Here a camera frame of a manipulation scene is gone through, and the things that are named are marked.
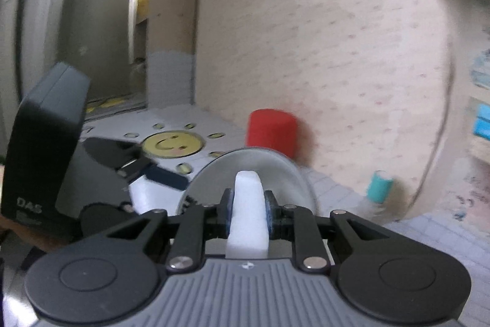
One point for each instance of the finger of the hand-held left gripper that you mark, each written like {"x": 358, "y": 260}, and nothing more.
{"x": 164, "y": 177}

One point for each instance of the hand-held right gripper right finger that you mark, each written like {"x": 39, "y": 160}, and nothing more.
{"x": 270, "y": 214}

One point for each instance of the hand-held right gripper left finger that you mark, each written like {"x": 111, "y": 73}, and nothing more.
{"x": 227, "y": 212}

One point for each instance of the white sponge block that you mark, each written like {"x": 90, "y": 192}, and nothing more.
{"x": 247, "y": 212}

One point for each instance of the yellow and white bowl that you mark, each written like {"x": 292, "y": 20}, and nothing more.
{"x": 268, "y": 166}

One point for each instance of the white printed table mat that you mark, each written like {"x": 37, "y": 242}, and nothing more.
{"x": 222, "y": 124}

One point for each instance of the red cylindrical cup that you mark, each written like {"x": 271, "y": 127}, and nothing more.
{"x": 270, "y": 131}

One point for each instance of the teal cap small bottle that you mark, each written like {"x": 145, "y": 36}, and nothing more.
{"x": 379, "y": 187}

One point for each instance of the white sheer curtain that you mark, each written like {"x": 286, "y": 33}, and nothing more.
{"x": 38, "y": 5}

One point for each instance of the wooden side cabinet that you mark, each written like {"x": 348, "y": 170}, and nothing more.
{"x": 172, "y": 5}

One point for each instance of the yellow toy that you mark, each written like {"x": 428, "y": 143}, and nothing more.
{"x": 143, "y": 3}

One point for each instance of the cartoon paper note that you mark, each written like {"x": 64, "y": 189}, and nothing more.
{"x": 472, "y": 193}

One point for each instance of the wooden shelf unit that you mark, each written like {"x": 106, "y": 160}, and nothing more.
{"x": 478, "y": 150}

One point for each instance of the stack of books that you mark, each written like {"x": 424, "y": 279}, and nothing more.
{"x": 482, "y": 124}

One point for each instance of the clipped paper sheets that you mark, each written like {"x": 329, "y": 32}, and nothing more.
{"x": 483, "y": 68}

